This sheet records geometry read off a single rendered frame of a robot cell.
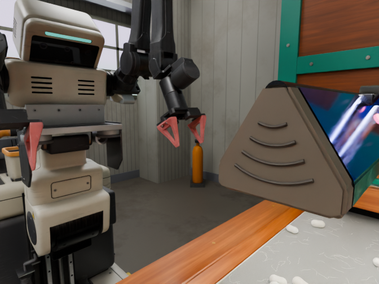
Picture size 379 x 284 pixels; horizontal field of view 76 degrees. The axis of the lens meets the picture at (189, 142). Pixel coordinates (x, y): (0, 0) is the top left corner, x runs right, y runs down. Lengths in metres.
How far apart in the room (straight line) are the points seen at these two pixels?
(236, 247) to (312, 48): 0.71
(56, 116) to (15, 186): 0.40
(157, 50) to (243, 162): 0.61
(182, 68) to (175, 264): 0.47
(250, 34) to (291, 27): 2.26
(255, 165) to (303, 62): 0.85
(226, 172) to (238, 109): 3.07
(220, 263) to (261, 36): 2.83
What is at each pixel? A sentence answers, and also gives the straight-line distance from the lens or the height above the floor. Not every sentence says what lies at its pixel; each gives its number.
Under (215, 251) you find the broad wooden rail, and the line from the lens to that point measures 0.62.
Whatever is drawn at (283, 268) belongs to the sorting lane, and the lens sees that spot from 0.64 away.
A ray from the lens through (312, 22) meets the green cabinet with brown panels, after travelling 1.02.
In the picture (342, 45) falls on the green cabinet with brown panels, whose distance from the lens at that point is 0.97.
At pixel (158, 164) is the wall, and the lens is 3.46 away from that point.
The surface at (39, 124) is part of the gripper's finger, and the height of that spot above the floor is 1.07.
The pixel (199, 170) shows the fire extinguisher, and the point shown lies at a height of 0.23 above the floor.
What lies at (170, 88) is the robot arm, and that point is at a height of 1.15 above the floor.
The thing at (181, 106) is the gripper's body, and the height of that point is 1.10.
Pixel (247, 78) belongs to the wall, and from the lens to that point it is 3.19.
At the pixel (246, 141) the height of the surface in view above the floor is 1.08.
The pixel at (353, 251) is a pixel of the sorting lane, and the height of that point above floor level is 0.74.
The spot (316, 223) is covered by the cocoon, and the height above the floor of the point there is 0.76.
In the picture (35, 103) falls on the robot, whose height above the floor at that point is 1.10.
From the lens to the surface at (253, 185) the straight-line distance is 0.16.
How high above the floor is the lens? 1.10
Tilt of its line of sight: 9 degrees down
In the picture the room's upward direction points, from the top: straight up
